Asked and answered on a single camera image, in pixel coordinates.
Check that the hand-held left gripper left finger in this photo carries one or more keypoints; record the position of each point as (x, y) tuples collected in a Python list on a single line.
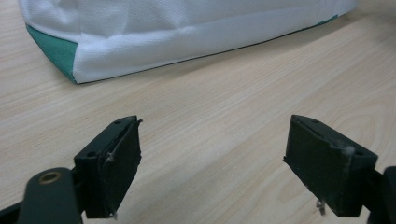
[(109, 174)]

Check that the white green orange tote bag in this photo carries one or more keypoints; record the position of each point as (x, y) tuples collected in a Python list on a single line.
[(174, 34)]

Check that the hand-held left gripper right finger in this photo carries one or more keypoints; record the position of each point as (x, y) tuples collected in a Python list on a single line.
[(323, 168)]

